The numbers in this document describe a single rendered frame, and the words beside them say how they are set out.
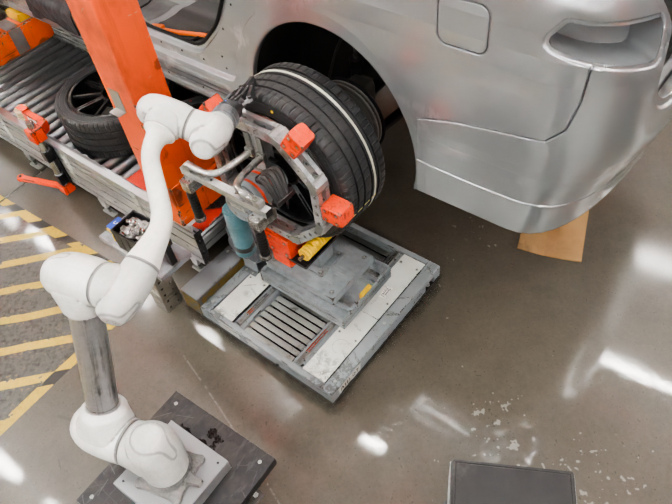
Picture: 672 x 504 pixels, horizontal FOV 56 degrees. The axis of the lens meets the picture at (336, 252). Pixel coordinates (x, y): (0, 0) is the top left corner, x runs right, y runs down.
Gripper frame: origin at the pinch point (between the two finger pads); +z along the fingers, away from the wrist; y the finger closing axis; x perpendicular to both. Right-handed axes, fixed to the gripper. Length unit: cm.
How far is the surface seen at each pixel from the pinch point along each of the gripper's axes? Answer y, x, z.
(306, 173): 18.1, -26.2, -20.5
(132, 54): -32.3, 22.5, -8.0
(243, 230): -23, -52, -14
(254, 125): 2.9, -9.1, -13.1
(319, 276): -12, -96, 5
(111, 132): -127, -33, 60
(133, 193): -102, -51, 25
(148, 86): -35.4, 9.6, -5.2
